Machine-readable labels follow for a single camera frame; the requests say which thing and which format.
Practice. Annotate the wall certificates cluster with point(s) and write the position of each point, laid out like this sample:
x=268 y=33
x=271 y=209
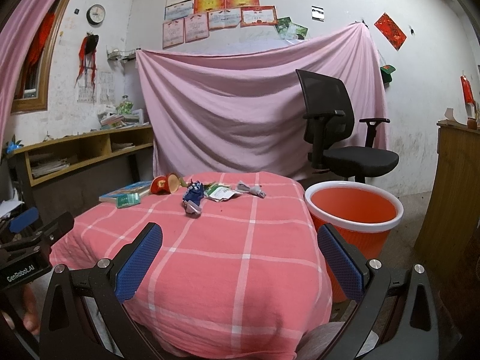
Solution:
x=185 y=21

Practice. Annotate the wooden wall shelf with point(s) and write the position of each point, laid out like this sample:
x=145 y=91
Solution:
x=34 y=166

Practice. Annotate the stack of books on shelf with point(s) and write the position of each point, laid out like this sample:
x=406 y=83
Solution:
x=113 y=119

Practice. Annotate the red hanging decoration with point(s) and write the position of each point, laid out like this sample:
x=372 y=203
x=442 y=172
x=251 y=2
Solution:
x=467 y=91

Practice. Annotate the wooden framed window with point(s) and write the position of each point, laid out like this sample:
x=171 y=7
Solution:
x=32 y=86

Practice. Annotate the colourful children's book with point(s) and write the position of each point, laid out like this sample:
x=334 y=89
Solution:
x=142 y=188

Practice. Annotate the white green paper packet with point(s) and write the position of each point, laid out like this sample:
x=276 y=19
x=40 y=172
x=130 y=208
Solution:
x=219 y=192

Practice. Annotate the red diamond wall poster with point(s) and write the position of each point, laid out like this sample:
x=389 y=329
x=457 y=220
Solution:
x=391 y=31

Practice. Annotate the orange white-rimmed trash bin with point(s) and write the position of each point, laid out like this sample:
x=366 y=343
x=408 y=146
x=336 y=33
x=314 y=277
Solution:
x=362 y=214

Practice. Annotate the round wall clock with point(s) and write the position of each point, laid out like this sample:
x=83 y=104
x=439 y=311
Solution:
x=96 y=14

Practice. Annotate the grey wrapper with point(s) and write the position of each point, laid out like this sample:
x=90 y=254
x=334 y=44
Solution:
x=254 y=190

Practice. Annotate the pink checked tablecloth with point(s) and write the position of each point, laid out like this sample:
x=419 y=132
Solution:
x=244 y=280

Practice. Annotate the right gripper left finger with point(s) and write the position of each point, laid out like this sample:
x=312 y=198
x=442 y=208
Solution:
x=67 y=329

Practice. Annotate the black mesh office chair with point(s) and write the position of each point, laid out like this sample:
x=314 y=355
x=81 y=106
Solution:
x=329 y=120

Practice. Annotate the red paper cup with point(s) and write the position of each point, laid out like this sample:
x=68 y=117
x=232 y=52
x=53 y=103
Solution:
x=165 y=184

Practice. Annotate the pink hanging sheet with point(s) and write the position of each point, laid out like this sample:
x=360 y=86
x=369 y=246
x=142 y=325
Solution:
x=245 y=113

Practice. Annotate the person's left hand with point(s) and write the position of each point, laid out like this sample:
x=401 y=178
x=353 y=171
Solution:
x=31 y=319

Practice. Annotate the red black hanging ornament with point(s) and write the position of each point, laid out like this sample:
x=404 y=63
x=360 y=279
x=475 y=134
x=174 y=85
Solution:
x=87 y=57

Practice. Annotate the green small box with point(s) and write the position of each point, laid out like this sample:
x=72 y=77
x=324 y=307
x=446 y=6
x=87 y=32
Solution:
x=127 y=200

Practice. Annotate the blue wrapper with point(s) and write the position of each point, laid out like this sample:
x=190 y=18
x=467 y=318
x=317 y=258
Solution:
x=192 y=198

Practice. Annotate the green glass bottle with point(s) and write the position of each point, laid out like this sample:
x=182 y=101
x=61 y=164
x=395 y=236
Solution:
x=125 y=107

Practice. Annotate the green hanging cap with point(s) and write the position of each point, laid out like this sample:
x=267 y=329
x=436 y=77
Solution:
x=386 y=71

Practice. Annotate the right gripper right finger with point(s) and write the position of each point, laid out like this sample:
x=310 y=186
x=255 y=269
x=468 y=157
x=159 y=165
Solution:
x=411 y=329

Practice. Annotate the wooden cabinet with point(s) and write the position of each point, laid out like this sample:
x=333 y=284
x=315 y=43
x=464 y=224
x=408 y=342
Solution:
x=452 y=215

